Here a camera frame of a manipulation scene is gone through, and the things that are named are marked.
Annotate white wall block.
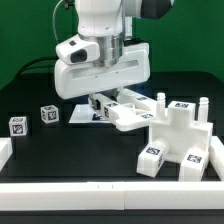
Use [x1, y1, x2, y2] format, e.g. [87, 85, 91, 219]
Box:
[0, 138, 13, 171]
[209, 136, 224, 182]

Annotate black cables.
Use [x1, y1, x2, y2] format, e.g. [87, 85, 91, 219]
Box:
[14, 55, 59, 78]

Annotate grey thin cable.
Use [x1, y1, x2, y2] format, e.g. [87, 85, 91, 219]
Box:
[52, 0, 67, 51]

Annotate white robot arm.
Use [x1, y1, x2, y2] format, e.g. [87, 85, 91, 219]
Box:
[54, 0, 174, 99]

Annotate white left wall block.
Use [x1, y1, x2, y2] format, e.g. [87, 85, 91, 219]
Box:
[0, 138, 13, 171]

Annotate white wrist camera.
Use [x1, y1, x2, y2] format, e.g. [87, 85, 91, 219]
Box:
[56, 39, 100, 65]

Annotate white right wall block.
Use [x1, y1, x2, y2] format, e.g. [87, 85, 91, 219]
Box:
[209, 136, 224, 182]

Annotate white chair seat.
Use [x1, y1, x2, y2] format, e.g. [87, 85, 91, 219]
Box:
[149, 93, 213, 163]

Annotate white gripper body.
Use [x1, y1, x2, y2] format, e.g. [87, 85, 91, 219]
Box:
[54, 43, 150, 99]

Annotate white tag base sheet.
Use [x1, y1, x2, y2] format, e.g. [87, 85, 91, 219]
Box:
[69, 104, 108, 124]

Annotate white chair back frame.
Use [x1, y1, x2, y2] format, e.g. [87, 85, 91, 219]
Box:
[94, 88, 157, 132]

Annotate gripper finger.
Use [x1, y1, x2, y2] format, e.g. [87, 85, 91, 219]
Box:
[88, 94, 101, 111]
[115, 87, 124, 101]

